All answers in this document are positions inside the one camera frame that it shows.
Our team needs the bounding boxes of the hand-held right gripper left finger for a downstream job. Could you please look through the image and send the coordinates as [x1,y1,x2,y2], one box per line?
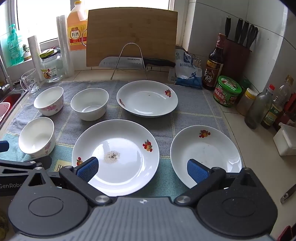
[22,157,111,208]

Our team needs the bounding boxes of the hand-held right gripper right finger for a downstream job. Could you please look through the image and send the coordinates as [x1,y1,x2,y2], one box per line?
[174,159,263,206]

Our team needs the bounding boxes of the white fruit print plate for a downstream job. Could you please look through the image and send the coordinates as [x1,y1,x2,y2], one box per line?
[116,80,178,118]
[72,119,160,197]
[170,125,242,189]

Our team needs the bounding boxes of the white floral bowl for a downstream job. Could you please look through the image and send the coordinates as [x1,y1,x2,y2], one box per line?
[33,86,64,116]
[18,117,56,158]
[70,88,109,121]

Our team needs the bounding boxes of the steel sink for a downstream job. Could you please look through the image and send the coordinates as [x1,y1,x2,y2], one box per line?
[0,89,27,130]

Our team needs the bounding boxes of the grey checked towel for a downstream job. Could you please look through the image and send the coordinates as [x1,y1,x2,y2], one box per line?
[0,80,232,202]

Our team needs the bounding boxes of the clear glass cup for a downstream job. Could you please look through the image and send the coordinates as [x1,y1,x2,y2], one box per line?
[20,68,41,94]

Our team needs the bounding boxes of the yellow lid spice jar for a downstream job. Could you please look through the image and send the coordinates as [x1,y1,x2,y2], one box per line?
[236,88,258,116]

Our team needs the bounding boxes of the green lidded sauce tub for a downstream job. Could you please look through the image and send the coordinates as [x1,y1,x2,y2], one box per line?
[213,76,242,107]

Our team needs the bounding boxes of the red cap glass bottle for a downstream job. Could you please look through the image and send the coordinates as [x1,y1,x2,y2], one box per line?
[244,84,275,129]

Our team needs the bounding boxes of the glass jar yellow green lid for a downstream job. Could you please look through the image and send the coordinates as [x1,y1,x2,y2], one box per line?
[39,49,64,83]

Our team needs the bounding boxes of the silver metal utensil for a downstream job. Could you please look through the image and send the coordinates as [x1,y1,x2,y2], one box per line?
[280,184,296,204]

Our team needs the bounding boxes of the white plastic box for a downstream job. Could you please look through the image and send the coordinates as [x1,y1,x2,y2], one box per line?
[273,122,296,156]

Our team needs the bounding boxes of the yellow cap oil bottle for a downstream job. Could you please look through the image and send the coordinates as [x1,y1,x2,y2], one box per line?
[261,75,294,129]

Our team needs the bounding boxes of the short clear plastic wrap roll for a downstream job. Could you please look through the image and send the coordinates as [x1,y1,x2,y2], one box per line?
[28,35,45,81]

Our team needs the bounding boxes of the blue white salt bag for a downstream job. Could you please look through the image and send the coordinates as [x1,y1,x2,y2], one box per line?
[168,45,204,88]

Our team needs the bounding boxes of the green dish soap bottle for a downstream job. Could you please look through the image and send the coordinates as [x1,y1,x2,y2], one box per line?
[6,24,24,66]

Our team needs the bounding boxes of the dark vinegar bottle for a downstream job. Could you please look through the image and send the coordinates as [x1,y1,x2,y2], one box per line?
[203,33,226,90]

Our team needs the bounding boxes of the red plastic object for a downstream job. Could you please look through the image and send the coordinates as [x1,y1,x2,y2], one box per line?
[276,225,293,241]

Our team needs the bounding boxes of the dark red sauce bottle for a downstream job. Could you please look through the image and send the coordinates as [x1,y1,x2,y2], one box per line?
[273,93,296,132]

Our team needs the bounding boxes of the tall clear plastic wrap roll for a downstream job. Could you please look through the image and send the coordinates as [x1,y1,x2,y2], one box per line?
[56,15,75,78]

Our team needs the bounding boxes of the dark wooden knife block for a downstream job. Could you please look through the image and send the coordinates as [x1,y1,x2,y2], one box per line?
[223,38,252,81]

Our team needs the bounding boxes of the yellow cooking wine bottle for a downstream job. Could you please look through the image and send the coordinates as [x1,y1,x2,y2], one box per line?
[67,0,89,52]

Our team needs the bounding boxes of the black kitchen scissors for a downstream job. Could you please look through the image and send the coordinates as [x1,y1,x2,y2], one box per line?
[245,24,259,49]

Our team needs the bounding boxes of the bamboo cutting board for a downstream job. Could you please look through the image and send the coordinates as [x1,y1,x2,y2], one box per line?
[85,9,178,68]

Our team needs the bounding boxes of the black handled kitchen knife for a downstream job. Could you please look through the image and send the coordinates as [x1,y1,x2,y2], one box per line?
[99,56,176,69]

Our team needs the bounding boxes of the metal wire rack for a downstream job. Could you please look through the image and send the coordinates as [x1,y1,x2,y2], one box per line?
[110,43,153,80]

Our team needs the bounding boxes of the black knife handle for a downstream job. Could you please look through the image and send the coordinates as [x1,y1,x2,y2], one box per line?
[234,18,244,43]
[239,21,250,46]
[225,16,232,40]

